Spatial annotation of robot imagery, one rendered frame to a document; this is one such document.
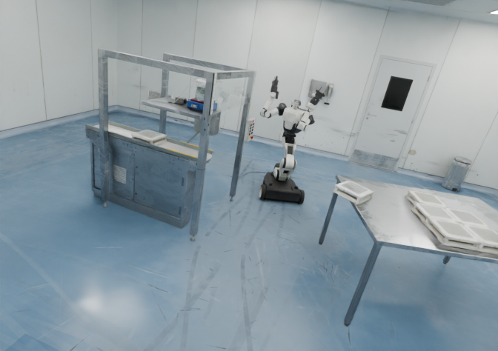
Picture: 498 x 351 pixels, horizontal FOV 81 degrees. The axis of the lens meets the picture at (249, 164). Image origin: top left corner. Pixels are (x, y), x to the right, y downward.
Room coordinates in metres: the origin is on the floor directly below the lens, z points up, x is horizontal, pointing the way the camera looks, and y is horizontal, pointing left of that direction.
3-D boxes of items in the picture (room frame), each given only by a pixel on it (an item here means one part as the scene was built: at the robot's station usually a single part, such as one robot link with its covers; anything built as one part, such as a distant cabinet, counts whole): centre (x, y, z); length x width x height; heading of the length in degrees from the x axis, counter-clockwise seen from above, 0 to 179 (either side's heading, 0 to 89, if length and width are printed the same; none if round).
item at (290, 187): (3.82, -0.48, 0.19); 0.64 x 0.52 x 0.33; 7
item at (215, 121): (2.75, 0.47, 1.13); 0.22 x 0.11 x 0.20; 73
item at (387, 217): (2.26, -1.66, 0.80); 1.50 x 1.10 x 0.04; 92
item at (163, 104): (2.67, 0.70, 1.24); 0.62 x 0.38 x 0.04; 73
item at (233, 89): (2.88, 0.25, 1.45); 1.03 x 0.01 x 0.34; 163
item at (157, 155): (2.80, 1.06, 0.76); 1.30 x 0.29 x 0.10; 73
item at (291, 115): (3.89, -0.50, 1.08); 0.34 x 0.30 x 0.36; 51
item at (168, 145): (2.80, 1.06, 0.79); 1.35 x 0.25 x 0.05; 73
